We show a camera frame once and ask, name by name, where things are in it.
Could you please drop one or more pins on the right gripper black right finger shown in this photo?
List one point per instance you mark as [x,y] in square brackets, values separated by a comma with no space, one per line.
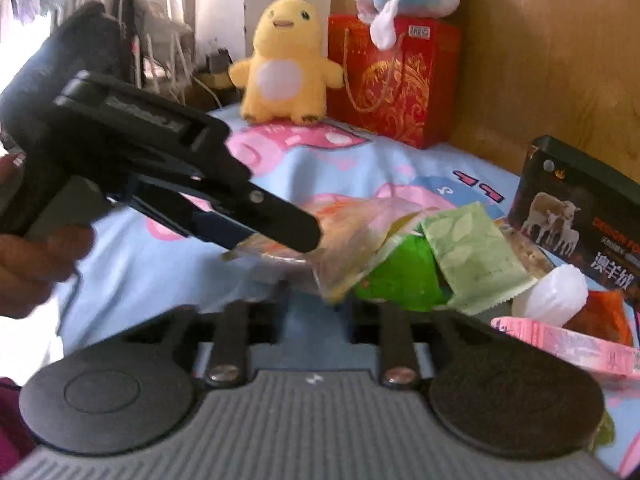
[385,326]

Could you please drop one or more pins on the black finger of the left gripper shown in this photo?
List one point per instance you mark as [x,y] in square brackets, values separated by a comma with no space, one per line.
[265,214]

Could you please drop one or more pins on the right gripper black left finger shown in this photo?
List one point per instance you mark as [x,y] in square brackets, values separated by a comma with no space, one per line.
[242,325]

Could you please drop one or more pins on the clear orange snack packet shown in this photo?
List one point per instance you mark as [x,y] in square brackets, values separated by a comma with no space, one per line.
[357,235]

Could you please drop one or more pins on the red orange snack packet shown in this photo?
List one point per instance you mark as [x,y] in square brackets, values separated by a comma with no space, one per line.
[603,317]

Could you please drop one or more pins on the person's left hand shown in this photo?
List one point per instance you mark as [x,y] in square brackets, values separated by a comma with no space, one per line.
[30,270]

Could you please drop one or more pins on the bright green snack packet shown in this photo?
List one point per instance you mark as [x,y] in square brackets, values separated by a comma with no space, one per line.
[408,277]

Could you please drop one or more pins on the light green leaf packet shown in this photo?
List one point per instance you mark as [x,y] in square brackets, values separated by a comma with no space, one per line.
[475,259]

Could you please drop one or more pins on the Peppa Pig bed sheet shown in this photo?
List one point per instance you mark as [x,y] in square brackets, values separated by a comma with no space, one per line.
[308,416]

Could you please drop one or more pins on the yellow plush chick toy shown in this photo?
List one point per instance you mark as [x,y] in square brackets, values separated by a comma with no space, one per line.
[287,76]

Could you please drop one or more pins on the clear crispy cracker packet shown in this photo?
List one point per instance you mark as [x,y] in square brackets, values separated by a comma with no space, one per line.
[534,260]

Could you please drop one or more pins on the white wrapped candy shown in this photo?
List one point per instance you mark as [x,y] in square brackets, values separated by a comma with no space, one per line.
[554,299]

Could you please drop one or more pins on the red gift bag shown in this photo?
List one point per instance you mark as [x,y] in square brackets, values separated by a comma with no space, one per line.
[405,93]

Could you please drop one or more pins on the black sheep wool box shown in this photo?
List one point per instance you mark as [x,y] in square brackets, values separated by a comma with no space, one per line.
[582,211]

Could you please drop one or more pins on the pink striped snack packet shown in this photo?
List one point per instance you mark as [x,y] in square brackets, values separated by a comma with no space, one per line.
[595,355]

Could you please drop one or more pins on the wooden headboard panel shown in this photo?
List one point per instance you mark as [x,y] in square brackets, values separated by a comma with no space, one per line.
[562,68]

